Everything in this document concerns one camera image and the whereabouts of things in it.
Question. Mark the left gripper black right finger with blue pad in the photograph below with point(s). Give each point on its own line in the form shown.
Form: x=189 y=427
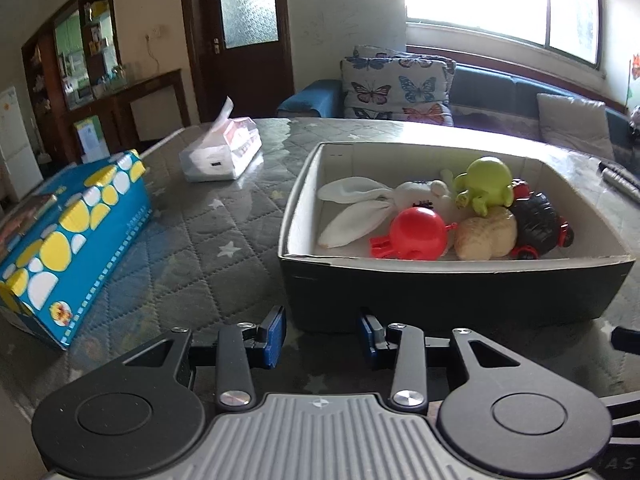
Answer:
x=503 y=414

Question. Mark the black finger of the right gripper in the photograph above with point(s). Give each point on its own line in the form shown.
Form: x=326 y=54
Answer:
x=624 y=408

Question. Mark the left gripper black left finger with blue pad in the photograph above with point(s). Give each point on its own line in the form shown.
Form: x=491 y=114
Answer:
x=138 y=414

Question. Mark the brown bear figure toy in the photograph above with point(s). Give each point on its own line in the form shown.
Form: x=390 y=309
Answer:
x=540 y=227

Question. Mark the tan peanut toy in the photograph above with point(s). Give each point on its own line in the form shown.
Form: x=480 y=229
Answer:
x=485 y=238

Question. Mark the red octopus toy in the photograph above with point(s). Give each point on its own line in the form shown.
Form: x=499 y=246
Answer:
x=417 y=233

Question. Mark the green alien toy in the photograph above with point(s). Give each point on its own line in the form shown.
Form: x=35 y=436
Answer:
x=486 y=183

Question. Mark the grey remote control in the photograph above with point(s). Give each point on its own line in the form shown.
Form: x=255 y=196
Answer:
x=621 y=184

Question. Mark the blue yellow dotted box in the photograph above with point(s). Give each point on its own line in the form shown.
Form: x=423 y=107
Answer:
x=57 y=268

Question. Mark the black remote control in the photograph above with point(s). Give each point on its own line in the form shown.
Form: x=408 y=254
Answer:
x=621 y=171

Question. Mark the grey cushion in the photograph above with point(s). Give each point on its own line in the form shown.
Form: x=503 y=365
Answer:
x=575 y=123

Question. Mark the grey cardboard tray box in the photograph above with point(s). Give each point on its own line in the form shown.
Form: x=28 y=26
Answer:
x=569 y=285

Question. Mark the white plush rabbit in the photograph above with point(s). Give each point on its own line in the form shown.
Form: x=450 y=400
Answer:
x=369 y=204

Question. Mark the white refrigerator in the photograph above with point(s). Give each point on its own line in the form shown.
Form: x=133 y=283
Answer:
x=19 y=167

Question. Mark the white tissue pack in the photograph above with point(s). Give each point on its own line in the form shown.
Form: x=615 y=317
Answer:
x=220 y=150

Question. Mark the butterfly print pillow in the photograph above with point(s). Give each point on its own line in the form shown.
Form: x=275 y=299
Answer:
x=397 y=86

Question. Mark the dark wooden cabinet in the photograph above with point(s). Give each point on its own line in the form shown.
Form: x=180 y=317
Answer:
x=117 y=65

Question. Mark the dark wooden door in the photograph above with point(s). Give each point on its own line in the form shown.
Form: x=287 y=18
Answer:
x=239 y=50

